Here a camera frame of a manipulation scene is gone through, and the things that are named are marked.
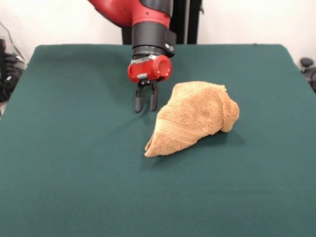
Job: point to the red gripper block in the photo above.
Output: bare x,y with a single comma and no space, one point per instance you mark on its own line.
148,70

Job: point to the tan terry towel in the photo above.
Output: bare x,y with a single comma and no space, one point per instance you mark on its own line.
195,118

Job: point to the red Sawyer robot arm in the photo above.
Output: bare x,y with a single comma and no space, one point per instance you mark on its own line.
148,32

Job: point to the dark green table cloth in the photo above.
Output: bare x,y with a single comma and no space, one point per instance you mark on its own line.
74,160

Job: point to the grey chair base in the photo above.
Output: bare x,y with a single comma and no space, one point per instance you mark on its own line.
306,63

